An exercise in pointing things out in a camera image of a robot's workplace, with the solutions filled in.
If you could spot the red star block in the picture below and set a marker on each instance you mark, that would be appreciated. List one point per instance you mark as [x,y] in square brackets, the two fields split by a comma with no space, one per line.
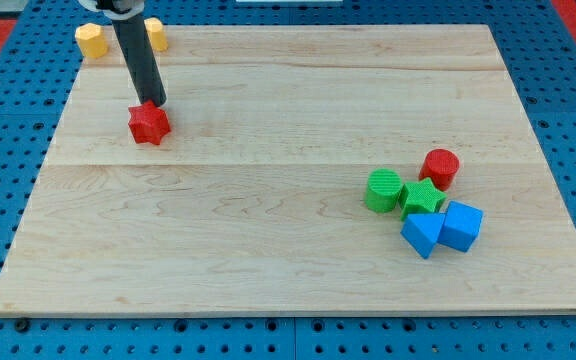
[148,123]

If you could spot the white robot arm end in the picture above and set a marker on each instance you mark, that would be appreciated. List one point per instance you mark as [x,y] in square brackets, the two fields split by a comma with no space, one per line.
[116,10]

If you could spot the green star block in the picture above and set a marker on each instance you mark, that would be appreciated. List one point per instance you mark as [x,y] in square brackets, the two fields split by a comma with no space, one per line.
[420,197]

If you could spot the light wooden board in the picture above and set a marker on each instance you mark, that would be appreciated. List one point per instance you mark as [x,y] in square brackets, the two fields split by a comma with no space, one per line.
[252,206]

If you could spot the green cylinder block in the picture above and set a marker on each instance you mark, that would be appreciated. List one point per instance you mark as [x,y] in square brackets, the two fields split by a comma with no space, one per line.
[382,190]

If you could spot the blue triangular prism block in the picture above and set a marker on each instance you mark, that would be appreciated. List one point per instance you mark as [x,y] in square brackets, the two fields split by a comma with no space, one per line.
[422,231]

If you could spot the red cylinder block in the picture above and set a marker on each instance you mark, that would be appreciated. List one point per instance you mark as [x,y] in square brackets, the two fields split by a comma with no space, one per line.
[441,167]

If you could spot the blue cube block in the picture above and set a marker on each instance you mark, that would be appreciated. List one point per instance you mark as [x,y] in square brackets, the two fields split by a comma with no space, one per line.
[461,226]

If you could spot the yellow block behind rod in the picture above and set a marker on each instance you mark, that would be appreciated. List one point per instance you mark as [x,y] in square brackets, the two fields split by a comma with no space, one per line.
[156,33]

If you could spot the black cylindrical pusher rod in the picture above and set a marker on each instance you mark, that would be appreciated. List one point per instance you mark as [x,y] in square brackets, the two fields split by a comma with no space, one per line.
[138,54]

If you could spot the yellow block left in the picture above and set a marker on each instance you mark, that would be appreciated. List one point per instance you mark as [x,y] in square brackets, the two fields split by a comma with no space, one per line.
[91,40]

